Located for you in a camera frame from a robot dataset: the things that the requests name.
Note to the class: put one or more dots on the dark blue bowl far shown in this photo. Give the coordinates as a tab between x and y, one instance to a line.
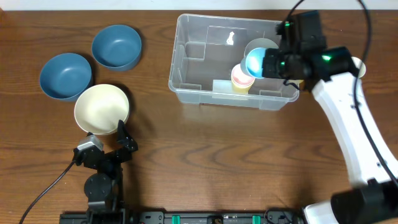
117	47

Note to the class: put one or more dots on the dark blue bowl near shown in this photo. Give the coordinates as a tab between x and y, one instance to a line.
66	76

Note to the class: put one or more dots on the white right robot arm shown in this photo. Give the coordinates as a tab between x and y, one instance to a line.
332	78

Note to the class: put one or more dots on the cream white cup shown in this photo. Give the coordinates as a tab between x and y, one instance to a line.
360	65

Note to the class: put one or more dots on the yellow cup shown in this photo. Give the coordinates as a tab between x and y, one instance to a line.
241	89
298	82

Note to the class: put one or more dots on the light blue cup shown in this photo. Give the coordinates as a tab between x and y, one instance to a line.
252	63

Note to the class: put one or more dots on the cream bowl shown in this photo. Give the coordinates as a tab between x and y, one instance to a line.
100	108

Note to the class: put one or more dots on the light grey small bowl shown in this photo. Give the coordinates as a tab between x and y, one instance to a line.
260	42

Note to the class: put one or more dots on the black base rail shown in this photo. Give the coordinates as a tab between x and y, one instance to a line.
272	216

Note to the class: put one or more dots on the yellow cup near container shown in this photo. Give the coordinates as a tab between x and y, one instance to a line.
298	82

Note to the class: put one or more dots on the pink cup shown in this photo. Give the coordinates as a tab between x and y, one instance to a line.
239	78

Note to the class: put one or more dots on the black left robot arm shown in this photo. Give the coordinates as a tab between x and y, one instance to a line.
104	188

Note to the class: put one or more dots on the clear plastic storage container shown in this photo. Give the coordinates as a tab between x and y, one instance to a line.
206	48

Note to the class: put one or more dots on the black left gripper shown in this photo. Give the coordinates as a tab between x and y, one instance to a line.
125	139

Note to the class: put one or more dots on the yellow cup front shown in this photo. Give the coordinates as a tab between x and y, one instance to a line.
241	89

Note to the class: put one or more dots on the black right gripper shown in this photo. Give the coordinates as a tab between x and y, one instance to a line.
272	70

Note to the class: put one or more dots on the dark blue bowl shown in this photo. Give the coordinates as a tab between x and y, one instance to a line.
66	76
117	47

